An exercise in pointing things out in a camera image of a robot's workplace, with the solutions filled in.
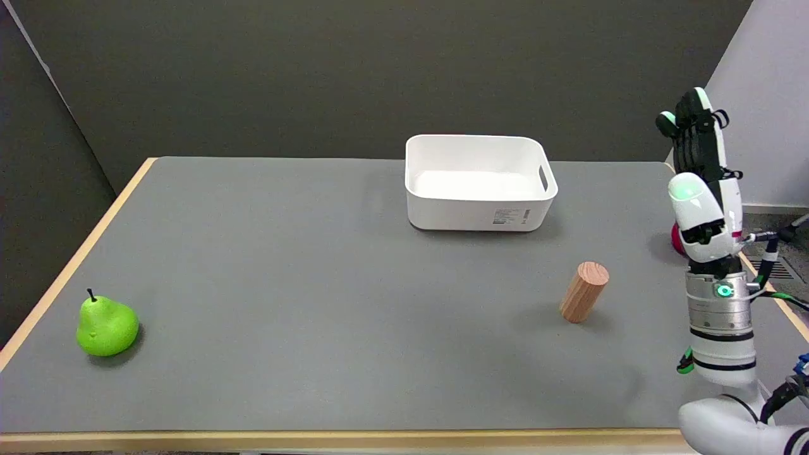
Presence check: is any green toy pear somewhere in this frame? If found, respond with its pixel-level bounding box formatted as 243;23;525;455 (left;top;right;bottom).
76;288;140;357

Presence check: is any black chair caster leg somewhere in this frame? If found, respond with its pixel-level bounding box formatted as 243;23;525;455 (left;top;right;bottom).
779;214;809;242

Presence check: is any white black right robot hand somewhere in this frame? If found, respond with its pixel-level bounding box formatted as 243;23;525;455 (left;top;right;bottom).
655;87;745;264

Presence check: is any wooden cylinder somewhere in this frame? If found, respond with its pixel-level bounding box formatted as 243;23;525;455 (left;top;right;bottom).
559;262;611;324

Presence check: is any white plastic storage bin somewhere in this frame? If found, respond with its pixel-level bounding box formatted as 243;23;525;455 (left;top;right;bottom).
404;134;559;233

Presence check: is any floor vent grille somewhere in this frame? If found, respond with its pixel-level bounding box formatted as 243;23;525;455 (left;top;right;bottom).
763;255;796;281

